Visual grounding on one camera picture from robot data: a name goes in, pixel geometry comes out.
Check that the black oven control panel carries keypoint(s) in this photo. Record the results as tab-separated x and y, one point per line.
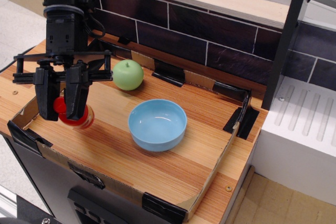
88	211

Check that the cardboard fence with black tape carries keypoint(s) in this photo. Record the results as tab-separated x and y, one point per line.
103	163

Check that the red hot sauce bottle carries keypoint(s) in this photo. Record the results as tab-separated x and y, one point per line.
84	122

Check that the light blue bowl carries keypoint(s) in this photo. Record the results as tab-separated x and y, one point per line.
157	125

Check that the black upright post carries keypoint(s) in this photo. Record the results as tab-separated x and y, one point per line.
296	12

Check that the green toy apple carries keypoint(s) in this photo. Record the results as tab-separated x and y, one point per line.
127	75

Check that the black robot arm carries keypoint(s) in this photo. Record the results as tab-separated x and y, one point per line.
67	59

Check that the white dish drainer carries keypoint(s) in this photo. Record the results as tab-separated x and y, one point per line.
296	145

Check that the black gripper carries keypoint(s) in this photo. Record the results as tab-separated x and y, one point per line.
68	58

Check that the brass screw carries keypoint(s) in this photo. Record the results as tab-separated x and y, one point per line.
228	188

